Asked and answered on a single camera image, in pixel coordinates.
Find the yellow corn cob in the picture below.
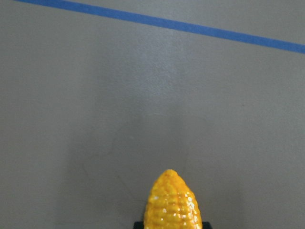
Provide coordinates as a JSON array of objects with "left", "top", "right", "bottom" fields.
[{"left": 143, "top": 169, "right": 203, "bottom": 229}]

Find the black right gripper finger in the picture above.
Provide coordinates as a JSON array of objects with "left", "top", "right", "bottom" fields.
[{"left": 202, "top": 221, "right": 211, "bottom": 229}]

